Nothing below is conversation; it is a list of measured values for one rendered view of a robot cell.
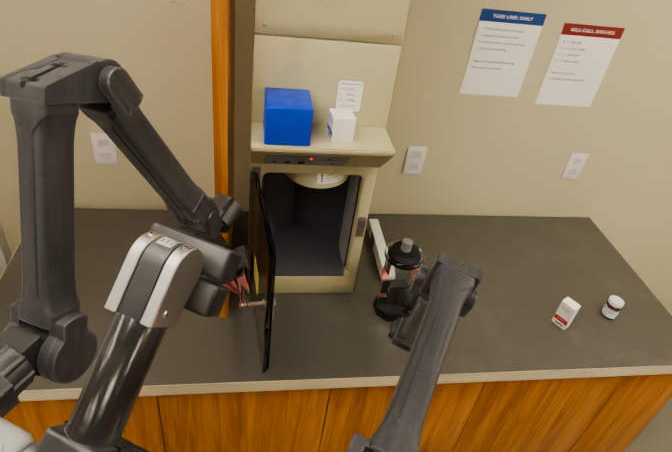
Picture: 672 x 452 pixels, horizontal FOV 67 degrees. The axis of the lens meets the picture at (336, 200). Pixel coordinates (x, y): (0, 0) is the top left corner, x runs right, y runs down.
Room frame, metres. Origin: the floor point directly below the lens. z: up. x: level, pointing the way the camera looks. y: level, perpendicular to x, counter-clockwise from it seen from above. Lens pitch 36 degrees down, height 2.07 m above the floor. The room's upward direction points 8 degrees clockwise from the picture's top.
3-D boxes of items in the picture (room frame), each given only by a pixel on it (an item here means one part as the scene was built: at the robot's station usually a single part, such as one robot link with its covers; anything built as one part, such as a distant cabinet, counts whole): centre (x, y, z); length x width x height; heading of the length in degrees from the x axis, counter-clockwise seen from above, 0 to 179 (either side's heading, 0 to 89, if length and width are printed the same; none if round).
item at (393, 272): (1.07, -0.21, 1.06); 0.11 x 0.11 x 0.21
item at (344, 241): (1.20, 0.09, 1.19); 0.26 x 0.24 x 0.35; 102
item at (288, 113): (1.01, 0.13, 1.56); 0.10 x 0.10 x 0.09; 12
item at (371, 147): (1.02, 0.05, 1.46); 0.32 x 0.11 x 0.10; 102
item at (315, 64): (1.20, 0.09, 1.33); 0.32 x 0.25 x 0.77; 102
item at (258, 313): (0.89, 0.16, 1.19); 0.30 x 0.01 x 0.40; 19
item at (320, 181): (1.18, 0.06, 1.34); 0.18 x 0.18 x 0.05
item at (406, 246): (1.07, -0.21, 1.18); 0.09 x 0.09 x 0.07
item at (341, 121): (1.03, 0.01, 1.54); 0.05 x 0.05 x 0.06; 18
